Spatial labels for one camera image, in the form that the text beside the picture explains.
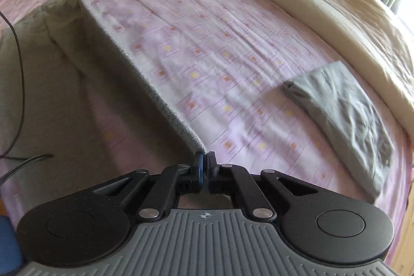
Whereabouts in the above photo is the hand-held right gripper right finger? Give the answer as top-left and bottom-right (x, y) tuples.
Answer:
(207, 151), (324, 221)

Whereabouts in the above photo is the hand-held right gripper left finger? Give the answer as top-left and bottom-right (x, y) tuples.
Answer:
(92, 152), (205, 221)

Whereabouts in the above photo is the grey-green towel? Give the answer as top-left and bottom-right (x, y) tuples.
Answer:
(0, 0), (206, 215)

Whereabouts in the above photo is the pink patterned bed sheet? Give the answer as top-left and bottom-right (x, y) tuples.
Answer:
(0, 0), (414, 264)

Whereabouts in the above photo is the folded grey garment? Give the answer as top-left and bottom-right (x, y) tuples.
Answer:
(282, 61), (396, 204)

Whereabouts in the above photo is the blue cloth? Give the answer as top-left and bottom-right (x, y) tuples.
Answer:
(0, 214), (25, 267)

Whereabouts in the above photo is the thin black cable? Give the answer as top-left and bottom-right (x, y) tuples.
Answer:
(0, 11), (26, 158)

